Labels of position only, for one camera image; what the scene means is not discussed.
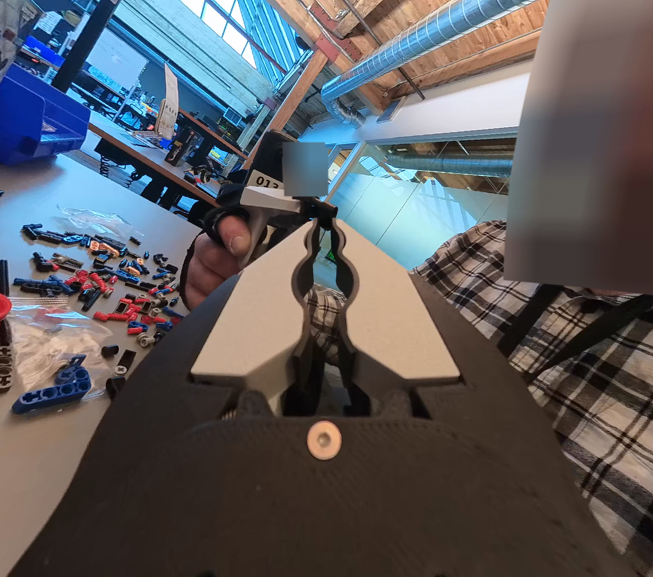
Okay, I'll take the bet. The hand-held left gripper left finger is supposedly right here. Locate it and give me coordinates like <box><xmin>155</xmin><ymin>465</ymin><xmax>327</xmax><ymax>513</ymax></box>
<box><xmin>190</xmin><ymin>220</ymin><xmax>319</xmax><ymax>417</ymax></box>

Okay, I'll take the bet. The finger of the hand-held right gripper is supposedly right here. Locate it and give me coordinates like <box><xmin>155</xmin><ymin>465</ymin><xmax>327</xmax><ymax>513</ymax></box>
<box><xmin>240</xmin><ymin>185</ymin><xmax>309</xmax><ymax>216</ymax></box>

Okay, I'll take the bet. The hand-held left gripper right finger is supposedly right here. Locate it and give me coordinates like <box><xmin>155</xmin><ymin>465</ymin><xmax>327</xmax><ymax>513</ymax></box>
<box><xmin>333</xmin><ymin>219</ymin><xmax>463</xmax><ymax>417</ymax></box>

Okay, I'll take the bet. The black pin connector block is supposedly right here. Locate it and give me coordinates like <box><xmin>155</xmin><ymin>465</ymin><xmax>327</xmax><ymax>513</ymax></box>
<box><xmin>301</xmin><ymin>197</ymin><xmax>338</xmax><ymax>220</ymax></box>

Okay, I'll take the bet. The person's right forearm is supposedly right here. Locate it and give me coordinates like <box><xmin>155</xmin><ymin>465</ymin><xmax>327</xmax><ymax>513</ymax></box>
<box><xmin>306</xmin><ymin>283</ymin><xmax>350</xmax><ymax>368</ymax></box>

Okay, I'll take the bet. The wooden-edged office desk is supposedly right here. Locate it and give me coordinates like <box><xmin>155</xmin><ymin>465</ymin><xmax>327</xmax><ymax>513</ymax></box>
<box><xmin>87</xmin><ymin>108</ymin><xmax>251</xmax><ymax>210</ymax></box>

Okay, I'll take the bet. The grey desk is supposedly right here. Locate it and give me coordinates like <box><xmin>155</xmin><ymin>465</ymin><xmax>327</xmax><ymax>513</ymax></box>
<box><xmin>0</xmin><ymin>148</ymin><xmax>207</xmax><ymax>557</ymax></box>

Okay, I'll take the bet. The person's right hand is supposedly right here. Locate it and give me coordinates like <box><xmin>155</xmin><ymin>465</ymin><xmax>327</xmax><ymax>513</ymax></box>
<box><xmin>181</xmin><ymin>216</ymin><xmax>253</xmax><ymax>312</ymax></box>

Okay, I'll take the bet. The wooden pillar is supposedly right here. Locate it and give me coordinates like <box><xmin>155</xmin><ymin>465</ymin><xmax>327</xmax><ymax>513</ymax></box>
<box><xmin>242</xmin><ymin>49</ymin><xmax>330</xmax><ymax>169</ymax></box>

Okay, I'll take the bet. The tall black box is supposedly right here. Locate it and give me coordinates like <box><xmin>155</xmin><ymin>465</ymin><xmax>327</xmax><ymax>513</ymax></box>
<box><xmin>164</xmin><ymin>128</ymin><xmax>201</xmax><ymax>167</ymax></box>

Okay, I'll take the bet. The plywood stand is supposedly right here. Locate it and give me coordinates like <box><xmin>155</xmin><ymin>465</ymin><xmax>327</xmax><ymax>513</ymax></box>
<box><xmin>154</xmin><ymin>63</ymin><xmax>180</xmax><ymax>139</ymax></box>

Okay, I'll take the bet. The pile of red and blue connectors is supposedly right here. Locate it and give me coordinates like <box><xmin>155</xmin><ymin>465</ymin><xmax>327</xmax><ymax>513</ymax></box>
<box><xmin>13</xmin><ymin>221</ymin><xmax>185</xmax><ymax>349</ymax></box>

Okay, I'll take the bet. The person in plaid shirt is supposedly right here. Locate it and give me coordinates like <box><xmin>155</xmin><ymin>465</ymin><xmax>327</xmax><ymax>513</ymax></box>
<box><xmin>411</xmin><ymin>220</ymin><xmax>653</xmax><ymax>577</ymax></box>

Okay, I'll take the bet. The crumpled clear plastic bag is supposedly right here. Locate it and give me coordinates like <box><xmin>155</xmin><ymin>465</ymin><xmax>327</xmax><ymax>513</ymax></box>
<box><xmin>56</xmin><ymin>203</ymin><xmax>132</xmax><ymax>237</ymax></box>

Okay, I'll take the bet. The white board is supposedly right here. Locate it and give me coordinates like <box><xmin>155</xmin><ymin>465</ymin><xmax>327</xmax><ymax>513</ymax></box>
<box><xmin>84</xmin><ymin>28</ymin><xmax>150</xmax><ymax>84</ymax></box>

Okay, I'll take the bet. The clear bag of parts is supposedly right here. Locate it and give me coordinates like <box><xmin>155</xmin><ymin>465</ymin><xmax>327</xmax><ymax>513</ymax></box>
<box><xmin>0</xmin><ymin>299</ymin><xmax>117</xmax><ymax>407</ymax></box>

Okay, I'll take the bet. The blue angled beam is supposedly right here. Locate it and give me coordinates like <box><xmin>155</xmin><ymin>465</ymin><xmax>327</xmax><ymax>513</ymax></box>
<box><xmin>11</xmin><ymin>354</ymin><xmax>94</xmax><ymax>415</ymax></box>

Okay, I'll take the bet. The black pole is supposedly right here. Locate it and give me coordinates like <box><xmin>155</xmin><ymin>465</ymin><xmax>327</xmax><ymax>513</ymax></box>
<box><xmin>50</xmin><ymin>0</ymin><xmax>168</xmax><ymax>94</ymax></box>

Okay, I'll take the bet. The blue plastic object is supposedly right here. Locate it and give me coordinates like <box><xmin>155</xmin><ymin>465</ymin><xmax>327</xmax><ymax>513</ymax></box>
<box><xmin>0</xmin><ymin>63</ymin><xmax>93</xmax><ymax>167</ymax></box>

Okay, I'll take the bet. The short grey beam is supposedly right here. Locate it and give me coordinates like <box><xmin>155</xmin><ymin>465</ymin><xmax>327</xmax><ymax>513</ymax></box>
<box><xmin>0</xmin><ymin>319</ymin><xmax>14</xmax><ymax>395</ymax></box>

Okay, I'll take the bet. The silver air duct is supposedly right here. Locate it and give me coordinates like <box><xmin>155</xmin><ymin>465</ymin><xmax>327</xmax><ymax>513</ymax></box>
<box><xmin>320</xmin><ymin>0</ymin><xmax>576</xmax><ymax>130</ymax></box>
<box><xmin>384</xmin><ymin>151</ymin><xmax>514</xmax><ymax>180</ymax></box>

